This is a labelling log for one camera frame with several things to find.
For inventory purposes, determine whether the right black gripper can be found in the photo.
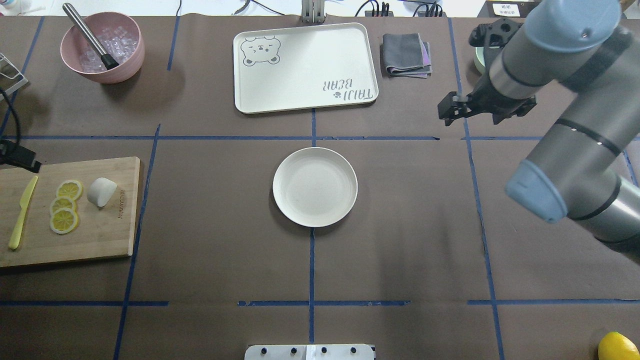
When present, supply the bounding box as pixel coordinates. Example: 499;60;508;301
438;75;537;126

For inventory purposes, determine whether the cream round plate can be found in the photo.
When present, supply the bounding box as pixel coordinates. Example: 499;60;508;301
272;146;359;228

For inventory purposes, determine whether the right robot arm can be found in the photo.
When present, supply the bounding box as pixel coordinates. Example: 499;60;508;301
438;0;640;255

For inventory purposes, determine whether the white bear tray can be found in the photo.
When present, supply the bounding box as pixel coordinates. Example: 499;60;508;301
233;22;379;114

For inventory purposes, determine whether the green bowl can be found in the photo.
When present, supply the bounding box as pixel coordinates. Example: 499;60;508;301
473;47;486;75

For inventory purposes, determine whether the grey folded cloth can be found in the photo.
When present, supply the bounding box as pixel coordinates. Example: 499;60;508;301
382;33;433;79

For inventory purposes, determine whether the black label box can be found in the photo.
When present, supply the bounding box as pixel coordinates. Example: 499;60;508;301
477;0;541;18

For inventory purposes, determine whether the yellow lemon lower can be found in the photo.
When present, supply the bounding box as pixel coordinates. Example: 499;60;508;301
597;332;640;360

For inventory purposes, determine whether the pink bowl with ice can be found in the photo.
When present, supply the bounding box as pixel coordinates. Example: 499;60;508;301
60;12;146;84

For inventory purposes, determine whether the steel muddler black tip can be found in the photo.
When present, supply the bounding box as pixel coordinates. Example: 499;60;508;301
62;2;119;70

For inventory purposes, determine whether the bamboo cutting board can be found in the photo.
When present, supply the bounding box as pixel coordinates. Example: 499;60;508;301
0;156;143;268

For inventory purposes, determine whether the lemon slice top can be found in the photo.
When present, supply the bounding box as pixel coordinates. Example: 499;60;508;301
55;179;84;201

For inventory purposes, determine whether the lemon slice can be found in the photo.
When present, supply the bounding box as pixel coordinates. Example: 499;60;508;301
49;208;79;235
55;179;84;201
49;196;77;217

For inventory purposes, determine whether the lemon slice middle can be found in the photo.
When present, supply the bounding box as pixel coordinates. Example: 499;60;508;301
49;196;77;217

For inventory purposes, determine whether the lemon slice bottom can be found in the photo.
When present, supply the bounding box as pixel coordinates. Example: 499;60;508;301
49;208;79;235

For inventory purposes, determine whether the white cup rack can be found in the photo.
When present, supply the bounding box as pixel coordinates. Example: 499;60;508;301
0;52;30;97

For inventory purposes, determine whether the yellow plastic knife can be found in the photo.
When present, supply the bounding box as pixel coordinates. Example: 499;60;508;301
7;175;39;251

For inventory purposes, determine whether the aluminium frame post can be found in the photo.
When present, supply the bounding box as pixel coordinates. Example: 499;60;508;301
301;0;326;24

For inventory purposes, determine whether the white pole mount base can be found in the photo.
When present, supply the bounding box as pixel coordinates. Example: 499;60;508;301
244;343;377;360

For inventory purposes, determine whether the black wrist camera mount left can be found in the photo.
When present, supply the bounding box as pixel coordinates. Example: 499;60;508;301
0;139;42;174

